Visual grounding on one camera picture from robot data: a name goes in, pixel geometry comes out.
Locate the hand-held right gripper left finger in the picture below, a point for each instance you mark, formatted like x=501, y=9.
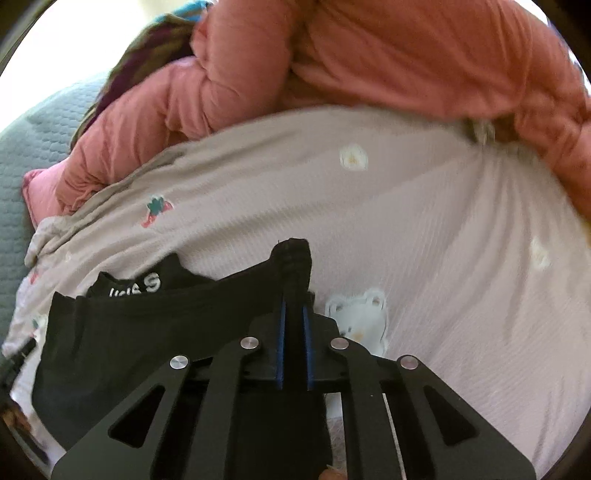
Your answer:
x=279, y=350

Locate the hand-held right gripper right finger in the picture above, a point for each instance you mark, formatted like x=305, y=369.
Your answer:
x=308, y=350

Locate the black t-shirt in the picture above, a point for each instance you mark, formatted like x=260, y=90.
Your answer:
x=138, y=332

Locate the white bed sheet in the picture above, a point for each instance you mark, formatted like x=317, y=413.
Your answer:
x=32, y=429

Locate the grey printed blanket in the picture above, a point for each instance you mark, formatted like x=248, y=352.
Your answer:
x=369, y=230

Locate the teal quilted bed cover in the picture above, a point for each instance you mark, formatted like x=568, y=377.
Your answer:
x=37, y=152

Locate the pink duvet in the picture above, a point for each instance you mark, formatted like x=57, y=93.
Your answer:
x=369, y=55

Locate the green and purple knitted cloth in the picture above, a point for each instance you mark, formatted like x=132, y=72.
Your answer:
x=138, y=50

